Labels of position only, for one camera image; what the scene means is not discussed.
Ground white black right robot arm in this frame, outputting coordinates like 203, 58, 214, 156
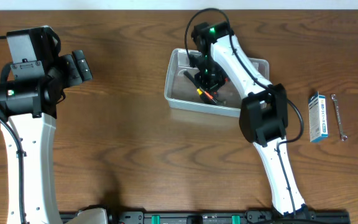
185, 22, 305, 217

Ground red handled pliers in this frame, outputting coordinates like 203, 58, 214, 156
204, 91, 226, 106

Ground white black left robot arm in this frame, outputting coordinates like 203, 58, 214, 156
0, 26, 109, 223

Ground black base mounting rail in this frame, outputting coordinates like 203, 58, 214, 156
60, 208, 351, 224

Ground silver combination wrench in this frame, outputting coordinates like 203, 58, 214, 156
331, 94, 348, 142

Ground blue white packaged tool card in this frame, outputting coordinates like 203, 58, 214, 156
308, 91, 328, 142

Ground clear plastic container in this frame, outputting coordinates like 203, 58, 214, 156
164, 49, 271, 118

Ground yellow black small screwdriver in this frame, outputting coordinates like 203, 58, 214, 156
196, 88, 210, 104

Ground black handled metal tool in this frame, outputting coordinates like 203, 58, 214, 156
183, 71, 200, 88

